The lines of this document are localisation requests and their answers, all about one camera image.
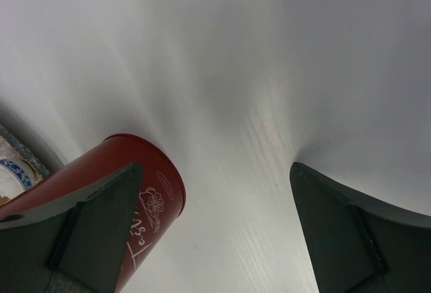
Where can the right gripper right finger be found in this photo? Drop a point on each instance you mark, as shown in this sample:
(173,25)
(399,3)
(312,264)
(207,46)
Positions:
(358,243)

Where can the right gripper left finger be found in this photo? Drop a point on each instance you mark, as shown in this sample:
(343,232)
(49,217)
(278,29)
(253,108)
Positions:
(75,243)

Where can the speckled round plate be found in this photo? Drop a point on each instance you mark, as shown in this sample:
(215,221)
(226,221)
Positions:
(13,149)

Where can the red cylindrical tin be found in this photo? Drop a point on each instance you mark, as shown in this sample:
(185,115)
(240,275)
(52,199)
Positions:
(161,197)

